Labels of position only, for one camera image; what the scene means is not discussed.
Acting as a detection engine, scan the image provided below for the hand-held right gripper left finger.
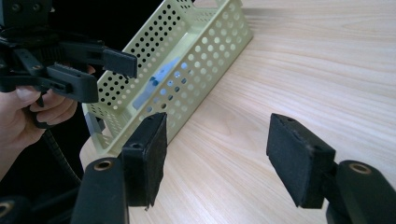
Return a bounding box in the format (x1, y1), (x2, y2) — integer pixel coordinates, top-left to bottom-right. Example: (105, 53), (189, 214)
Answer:
(120, 112), (168, 208)

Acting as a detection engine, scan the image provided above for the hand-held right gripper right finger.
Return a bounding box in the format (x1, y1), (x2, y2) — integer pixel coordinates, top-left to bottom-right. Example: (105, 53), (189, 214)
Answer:
(266, 113), (338, 209)

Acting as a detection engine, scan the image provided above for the dotted blue grey glove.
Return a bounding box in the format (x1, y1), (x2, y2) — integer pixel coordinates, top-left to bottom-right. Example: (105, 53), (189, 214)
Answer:
(132, 55), (190, 111)

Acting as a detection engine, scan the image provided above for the pale yellow perforated plastic basket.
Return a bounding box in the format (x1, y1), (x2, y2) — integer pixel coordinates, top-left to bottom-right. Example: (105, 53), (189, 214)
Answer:
(81, 0), (254, 157)

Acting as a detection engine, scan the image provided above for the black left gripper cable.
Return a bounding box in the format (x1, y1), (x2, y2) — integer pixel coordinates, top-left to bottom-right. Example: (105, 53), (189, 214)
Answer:
(29, 105), (83, 188)

